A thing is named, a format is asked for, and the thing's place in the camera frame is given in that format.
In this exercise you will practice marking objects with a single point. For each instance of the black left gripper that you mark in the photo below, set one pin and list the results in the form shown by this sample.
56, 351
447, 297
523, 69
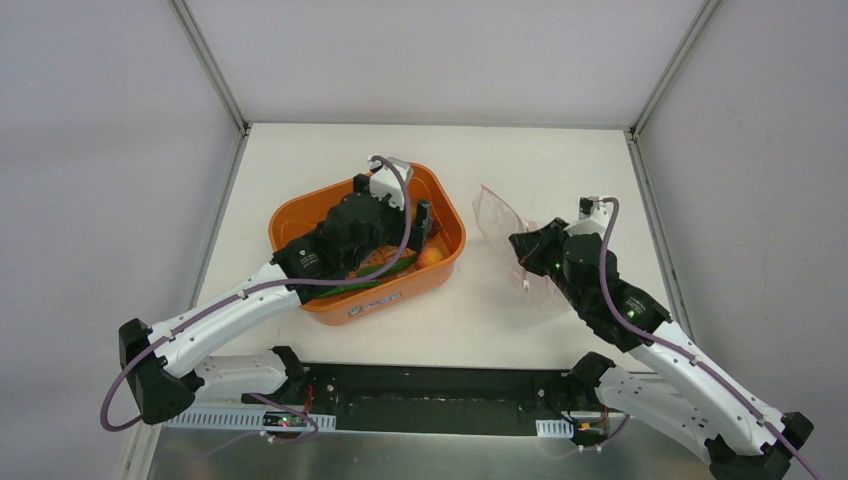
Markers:
395, 210

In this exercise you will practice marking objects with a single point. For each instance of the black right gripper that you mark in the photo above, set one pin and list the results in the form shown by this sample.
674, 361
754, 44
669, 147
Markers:
542, 240

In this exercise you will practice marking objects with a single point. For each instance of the clear zip top bag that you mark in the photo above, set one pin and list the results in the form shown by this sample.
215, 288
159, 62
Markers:
496, 221

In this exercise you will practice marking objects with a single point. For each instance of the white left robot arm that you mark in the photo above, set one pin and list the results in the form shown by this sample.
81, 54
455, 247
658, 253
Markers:
171, 364

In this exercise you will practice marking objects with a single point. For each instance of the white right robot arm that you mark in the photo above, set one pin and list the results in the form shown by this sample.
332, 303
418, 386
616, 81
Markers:
737, 435

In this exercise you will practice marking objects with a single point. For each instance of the orange peach fruit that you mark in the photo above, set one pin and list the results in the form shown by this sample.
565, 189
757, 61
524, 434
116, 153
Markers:
429, 257

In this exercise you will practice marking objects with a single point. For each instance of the orange plastic basket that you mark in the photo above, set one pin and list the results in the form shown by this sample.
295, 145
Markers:
301, 214

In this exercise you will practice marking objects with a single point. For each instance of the long green chili pepper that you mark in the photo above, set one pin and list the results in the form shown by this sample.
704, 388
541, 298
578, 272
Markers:
400, 265

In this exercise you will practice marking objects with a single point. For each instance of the thin green chili pepper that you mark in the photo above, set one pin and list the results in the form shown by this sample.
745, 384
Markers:
354, 287

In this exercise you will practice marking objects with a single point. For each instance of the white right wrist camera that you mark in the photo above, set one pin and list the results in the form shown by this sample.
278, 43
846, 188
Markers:
594, 217

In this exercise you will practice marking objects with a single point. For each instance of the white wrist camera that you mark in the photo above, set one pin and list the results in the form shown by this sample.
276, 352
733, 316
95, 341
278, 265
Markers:
594, 217
388, 180

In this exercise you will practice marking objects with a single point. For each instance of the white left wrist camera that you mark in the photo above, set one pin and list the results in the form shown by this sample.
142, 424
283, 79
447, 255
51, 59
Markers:
388, 180

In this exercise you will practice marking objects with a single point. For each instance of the right white cable duct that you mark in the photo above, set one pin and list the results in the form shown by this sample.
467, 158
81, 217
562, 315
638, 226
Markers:
554, 428

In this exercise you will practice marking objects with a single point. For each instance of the white cable duct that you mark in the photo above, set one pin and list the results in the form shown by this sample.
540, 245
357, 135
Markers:
250, 419
554, 428

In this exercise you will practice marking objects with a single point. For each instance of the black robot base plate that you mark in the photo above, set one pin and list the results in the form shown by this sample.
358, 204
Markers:
439, 400

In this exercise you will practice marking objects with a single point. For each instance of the left white cable duct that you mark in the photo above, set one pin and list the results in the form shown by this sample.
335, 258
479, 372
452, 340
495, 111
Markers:
250, 419

